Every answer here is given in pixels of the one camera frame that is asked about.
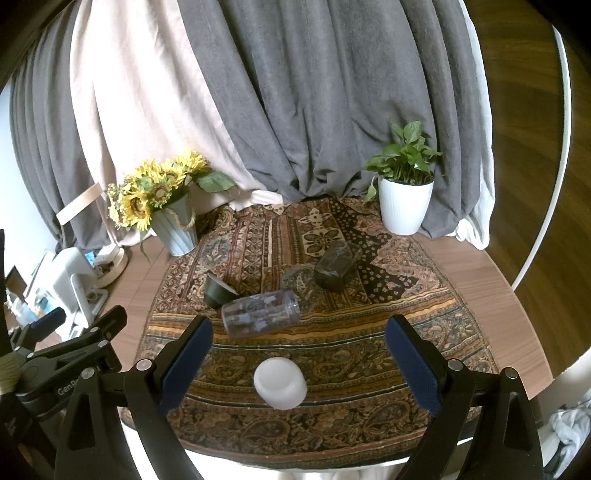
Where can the dark faceted glass cup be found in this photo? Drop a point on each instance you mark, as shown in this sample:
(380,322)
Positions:
(335,268)

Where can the white curtain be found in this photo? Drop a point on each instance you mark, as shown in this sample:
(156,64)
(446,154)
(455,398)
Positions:
(478,184)

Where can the clear plastic cup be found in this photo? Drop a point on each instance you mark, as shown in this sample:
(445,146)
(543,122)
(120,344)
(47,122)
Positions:
(261,316)

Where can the beige curtain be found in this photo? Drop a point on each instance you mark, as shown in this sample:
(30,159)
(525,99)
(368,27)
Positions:
(138,115)

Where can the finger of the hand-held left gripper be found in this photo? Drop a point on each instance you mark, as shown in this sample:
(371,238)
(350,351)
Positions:
(99,325)
(46,321)

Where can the grey curtain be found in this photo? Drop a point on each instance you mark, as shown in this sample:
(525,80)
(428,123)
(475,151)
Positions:
(314,92)

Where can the white desk lamp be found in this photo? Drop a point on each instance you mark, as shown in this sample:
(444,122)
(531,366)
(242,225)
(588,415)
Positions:
(108,258)

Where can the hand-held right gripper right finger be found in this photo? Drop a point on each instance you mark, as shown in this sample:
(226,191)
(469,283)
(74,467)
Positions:
(418,371)

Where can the pale blue metal bucket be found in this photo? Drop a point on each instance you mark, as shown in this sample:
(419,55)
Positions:
(177,228)

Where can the green potted plant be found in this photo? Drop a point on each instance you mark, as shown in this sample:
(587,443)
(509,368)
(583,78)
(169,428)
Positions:
(406,154)

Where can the white curved rail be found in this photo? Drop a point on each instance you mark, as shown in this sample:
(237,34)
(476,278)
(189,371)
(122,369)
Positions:
(556,152)

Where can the white ribbed plant pot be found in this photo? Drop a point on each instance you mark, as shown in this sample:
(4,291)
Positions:
(404,205)

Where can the crumpled white cloth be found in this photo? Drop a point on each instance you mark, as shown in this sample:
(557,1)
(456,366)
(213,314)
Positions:
(570,427)

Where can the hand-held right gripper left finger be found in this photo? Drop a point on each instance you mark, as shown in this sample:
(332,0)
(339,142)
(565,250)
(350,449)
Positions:
(187,367)

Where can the white cup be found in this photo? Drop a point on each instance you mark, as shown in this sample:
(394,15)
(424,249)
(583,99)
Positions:
(280,383)

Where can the dark green cup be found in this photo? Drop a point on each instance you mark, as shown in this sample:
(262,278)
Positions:
(217,291)

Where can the small clear bottle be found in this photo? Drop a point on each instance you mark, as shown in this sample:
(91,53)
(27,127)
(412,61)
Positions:
(23,314)

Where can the white appliance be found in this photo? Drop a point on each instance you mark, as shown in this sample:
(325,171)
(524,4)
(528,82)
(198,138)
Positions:
(69,281)

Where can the patterned brown cloth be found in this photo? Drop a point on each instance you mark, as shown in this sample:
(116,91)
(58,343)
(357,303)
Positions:
(323,323)

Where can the sunflower bouquet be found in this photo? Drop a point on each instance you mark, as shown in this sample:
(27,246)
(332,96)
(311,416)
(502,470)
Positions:
(154,187)

